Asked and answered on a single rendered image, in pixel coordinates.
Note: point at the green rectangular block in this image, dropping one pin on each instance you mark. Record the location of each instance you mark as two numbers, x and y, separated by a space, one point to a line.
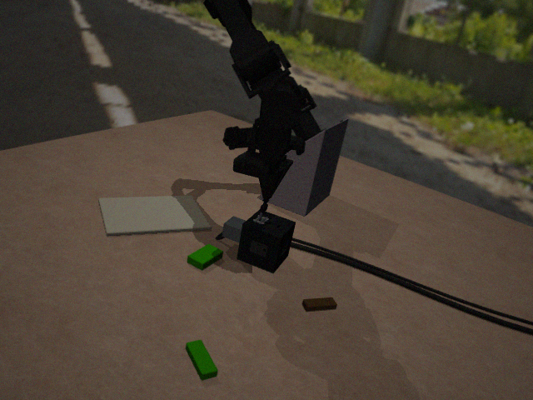
201 360
205 256

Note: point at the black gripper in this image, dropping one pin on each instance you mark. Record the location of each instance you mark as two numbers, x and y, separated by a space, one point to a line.
269 164

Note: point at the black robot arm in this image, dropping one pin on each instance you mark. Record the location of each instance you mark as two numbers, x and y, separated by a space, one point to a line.
258 62

